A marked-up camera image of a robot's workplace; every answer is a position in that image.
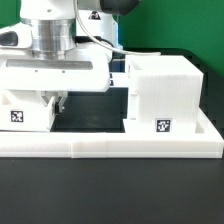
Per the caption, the white drawer cabinet housing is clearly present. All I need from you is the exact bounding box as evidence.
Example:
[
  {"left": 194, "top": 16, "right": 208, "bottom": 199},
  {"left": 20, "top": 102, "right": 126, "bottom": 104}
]
[{"left": 123, "top": 55, "right": 203, "bottom": 134}]

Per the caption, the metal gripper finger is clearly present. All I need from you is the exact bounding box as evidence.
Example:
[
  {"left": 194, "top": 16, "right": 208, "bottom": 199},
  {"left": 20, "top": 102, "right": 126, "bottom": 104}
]
[{"left": 56, "top": 93, "right": 68, "bottom": 114}]

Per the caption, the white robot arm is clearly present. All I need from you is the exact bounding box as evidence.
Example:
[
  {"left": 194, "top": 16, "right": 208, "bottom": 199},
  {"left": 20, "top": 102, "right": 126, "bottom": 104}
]
[{"left": 0, "top": 0, "right": 140, "bottom": 114}]

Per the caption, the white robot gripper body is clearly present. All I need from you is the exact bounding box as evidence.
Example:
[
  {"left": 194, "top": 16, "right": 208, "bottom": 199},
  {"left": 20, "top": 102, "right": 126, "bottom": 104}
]
[{"left": 0, "top": 43, "right": 112, "bottom": 92}]

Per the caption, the white drawer with knob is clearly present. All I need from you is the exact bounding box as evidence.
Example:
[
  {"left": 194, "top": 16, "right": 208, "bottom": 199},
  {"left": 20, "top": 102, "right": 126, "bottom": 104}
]
[{"left": 0, "top": 90, "right": 56, "bottom": 132}]

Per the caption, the black cable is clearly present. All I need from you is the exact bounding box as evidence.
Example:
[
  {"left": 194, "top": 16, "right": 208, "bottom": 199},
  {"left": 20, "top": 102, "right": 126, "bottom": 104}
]
[{"left": 74, "top": 0, "right": 162, "bottom": 57}]

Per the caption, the white marker sheet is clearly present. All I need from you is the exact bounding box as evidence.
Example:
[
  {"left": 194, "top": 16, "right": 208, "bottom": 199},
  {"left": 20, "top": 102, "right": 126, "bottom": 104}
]
[{"left": 110, "top": 72, "right": 129, "bottom": 88}]

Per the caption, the white L-shaped base frame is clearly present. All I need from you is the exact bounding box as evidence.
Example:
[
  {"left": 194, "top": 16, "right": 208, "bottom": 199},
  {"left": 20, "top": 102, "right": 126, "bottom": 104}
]
[{"left": 0, "top": 113, "right": 224, "bottom": 158}]

